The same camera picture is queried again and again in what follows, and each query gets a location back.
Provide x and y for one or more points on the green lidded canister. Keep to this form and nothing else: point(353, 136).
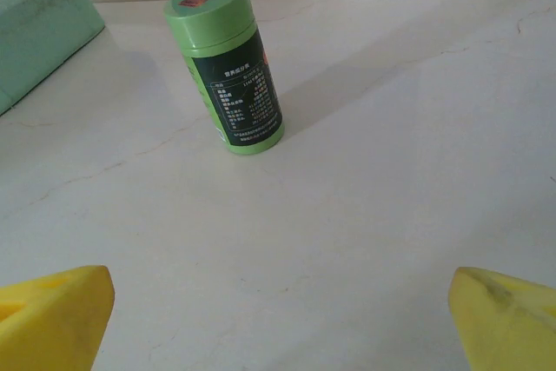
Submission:
point(226, 71)

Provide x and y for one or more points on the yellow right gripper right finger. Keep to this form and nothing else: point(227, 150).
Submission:
point(508, 323)

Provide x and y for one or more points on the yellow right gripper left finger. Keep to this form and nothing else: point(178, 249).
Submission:
point(52, 319)

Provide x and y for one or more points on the mint green zip pouch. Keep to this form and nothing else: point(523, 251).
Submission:
point(39, 32)

